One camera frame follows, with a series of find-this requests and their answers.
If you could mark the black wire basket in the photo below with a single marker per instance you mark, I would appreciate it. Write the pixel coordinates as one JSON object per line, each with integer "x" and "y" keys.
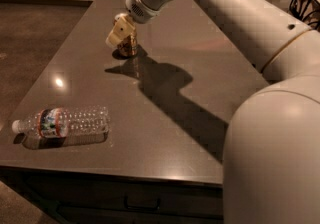
{"x": 307, "y": 11}

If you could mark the dark cabinet drawer front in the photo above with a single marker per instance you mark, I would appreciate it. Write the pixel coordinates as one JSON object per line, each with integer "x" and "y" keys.
{"x": 141, "y": 197}

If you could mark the dark drawer handle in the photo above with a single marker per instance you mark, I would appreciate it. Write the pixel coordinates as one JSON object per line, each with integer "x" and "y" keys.
{"x": 141, "y": 204}

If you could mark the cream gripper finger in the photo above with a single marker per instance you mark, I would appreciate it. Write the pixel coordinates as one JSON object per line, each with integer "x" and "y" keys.
{"x": 123, "y": 29}

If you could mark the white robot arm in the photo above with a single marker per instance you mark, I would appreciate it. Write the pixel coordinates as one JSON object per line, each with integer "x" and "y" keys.
{"x": 271, "y": 159}

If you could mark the clear plastic water bottle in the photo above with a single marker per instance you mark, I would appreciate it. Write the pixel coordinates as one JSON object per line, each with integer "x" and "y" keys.
{"x": 60, "y": 122}

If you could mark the orange soda can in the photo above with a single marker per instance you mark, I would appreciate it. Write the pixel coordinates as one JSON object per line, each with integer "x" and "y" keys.
{"x": 128, "y": 47}

